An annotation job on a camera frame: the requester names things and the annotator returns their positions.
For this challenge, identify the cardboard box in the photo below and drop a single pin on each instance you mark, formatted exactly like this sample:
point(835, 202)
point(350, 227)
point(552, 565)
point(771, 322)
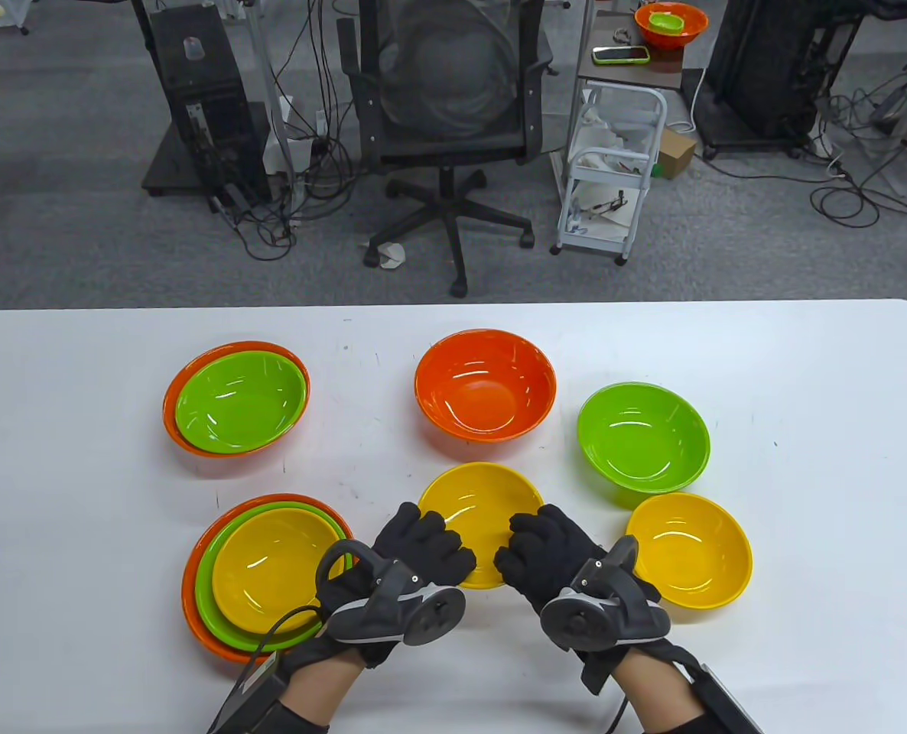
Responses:
point(675, 153)

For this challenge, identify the person's left hand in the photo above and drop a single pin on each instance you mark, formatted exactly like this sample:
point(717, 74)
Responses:
point(423, 543)

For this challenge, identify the white trolley cart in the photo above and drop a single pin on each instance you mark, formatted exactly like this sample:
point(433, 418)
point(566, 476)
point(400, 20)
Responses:
point(595, 243)

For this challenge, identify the medium green bowl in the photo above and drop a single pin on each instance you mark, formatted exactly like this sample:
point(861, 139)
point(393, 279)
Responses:
point(203, 592)
point(641, 432)
point(239, 401)

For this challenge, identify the large orange bowl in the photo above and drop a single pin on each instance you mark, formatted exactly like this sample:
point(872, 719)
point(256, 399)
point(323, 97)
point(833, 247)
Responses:
point(169, 401)
point(188, 596)
point(484, 382)

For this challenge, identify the person's right hand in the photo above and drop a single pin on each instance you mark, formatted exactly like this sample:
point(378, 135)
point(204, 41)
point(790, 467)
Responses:
point(553, 550)

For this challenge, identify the green square bowl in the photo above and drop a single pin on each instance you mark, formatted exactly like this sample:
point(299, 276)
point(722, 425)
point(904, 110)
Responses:
point(666, 21)

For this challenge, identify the phone in green case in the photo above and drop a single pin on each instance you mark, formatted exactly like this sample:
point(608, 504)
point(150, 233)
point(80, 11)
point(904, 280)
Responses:
point(620, 55)

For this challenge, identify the person's right forearm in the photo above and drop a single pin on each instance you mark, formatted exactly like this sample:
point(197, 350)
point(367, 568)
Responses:
point(652, 688)

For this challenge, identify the white plastic bag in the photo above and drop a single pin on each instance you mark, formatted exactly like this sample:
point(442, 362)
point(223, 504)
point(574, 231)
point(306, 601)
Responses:
point(606, 134)

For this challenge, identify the black wrist sensor box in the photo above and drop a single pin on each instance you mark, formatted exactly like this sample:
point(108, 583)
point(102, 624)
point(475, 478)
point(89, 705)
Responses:
point(251, 696)
point(729, 699)

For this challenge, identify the brown side table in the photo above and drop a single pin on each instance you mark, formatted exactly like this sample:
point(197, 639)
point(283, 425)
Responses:
point(629, 76)

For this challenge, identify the small yellow bowl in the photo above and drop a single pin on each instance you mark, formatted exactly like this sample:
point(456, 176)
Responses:
point(690, 550)
point(270, 566)
point(476, 497)

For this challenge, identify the black mesh office chair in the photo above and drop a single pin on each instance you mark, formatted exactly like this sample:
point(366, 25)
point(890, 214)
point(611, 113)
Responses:
point(453, 149)

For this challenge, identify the crumpled white paper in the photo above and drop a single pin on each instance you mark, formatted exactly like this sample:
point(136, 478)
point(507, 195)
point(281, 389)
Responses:
point(388, 254)

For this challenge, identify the clear plastic cup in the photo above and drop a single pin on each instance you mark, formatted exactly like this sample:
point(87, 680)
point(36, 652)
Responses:
point(195, 50)

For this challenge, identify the white paper sheet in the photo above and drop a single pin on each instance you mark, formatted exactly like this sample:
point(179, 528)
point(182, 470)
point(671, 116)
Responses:
point(614, 210)

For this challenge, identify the grey handheld controller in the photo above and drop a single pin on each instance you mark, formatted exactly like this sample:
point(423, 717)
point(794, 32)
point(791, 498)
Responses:
point(576, 623)
point(430, 615)

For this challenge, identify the black equipment cabinet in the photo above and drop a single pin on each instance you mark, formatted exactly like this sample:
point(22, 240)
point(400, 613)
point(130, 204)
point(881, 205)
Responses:
point(767, 69)
point(201, 99)

